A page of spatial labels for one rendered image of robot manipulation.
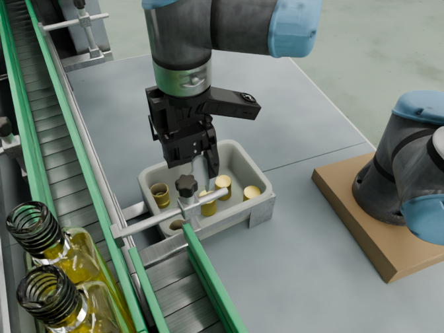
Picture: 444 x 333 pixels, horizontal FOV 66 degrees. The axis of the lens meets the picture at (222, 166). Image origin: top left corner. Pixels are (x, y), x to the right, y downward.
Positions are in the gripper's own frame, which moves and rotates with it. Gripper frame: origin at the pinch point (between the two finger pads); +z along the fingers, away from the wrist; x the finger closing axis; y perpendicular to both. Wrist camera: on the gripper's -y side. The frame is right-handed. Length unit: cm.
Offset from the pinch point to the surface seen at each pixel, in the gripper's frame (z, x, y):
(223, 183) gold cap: 6.7, -1.2, -4.6
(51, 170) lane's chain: 0.1, -13.5, 24.5
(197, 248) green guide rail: -8.4, 17.2, 8.7
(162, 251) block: -0.5, 11.3, 12.1
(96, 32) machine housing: 6, -74, 3
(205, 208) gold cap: 8.4, 1.5, 0.9
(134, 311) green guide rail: -8.5, 21.1, 18.0
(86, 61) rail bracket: 2, -52, 10
